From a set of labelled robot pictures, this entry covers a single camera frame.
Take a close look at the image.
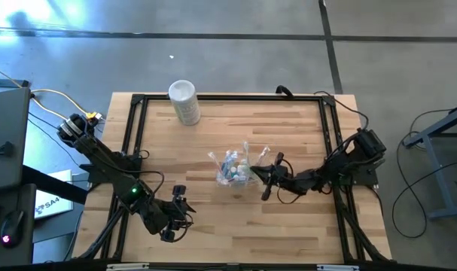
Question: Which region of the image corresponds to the blue grey metal stand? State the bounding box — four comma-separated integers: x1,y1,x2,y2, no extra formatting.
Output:
404,104,457,222

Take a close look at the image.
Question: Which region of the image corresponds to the black side desk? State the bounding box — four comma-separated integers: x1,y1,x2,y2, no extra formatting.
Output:
0,165,89,269

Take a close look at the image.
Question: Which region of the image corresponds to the black computer mouse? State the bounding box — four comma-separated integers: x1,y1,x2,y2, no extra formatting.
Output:
0,209,26,250

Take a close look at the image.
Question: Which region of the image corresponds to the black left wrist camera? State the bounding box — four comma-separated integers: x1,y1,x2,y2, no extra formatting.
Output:
147,202,173,231

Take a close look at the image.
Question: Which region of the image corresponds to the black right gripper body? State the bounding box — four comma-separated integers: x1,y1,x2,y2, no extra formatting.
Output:
260,151,294,202

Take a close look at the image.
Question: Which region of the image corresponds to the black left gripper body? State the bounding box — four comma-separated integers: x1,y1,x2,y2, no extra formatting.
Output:
152,184,187,243

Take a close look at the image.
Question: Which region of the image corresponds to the silver aluminium bar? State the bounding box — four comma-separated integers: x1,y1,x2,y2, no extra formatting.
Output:
106,263,151,271
316,263,360,271

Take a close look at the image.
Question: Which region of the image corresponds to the orange toothbrush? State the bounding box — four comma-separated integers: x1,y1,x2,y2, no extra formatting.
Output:
207,151,224,175
256,145,271,167

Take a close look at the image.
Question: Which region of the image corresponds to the black computer tower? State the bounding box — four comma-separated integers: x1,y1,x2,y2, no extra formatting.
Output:
0,85,32,193

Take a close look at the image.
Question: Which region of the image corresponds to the black aluminium rig frame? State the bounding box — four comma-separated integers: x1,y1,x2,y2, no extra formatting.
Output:
72,93,391,265

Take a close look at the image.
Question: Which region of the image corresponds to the black floor cable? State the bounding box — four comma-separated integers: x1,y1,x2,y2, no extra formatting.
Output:
391,108,457,239

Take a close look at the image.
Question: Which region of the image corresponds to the white printed box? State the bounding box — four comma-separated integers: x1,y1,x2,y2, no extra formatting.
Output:
33,169,75,221

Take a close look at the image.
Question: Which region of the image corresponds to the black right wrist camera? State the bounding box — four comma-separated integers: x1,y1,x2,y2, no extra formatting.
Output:
288,169,316,195

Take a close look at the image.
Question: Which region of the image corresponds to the white wipes canister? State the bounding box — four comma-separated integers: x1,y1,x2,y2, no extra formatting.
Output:
167,79,202,126

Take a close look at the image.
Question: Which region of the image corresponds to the clear acrylic organizer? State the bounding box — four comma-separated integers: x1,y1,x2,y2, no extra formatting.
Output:
214,149,265,188

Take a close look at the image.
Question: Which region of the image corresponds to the yellow floor cable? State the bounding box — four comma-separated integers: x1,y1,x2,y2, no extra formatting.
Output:
0,62,101,126

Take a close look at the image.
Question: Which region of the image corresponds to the black hook clamp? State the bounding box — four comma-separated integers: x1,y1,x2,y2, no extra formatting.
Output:
274,84,295,99

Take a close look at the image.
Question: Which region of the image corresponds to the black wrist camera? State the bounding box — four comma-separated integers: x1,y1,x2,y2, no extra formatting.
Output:
288,169,316,195
147,202,173,231

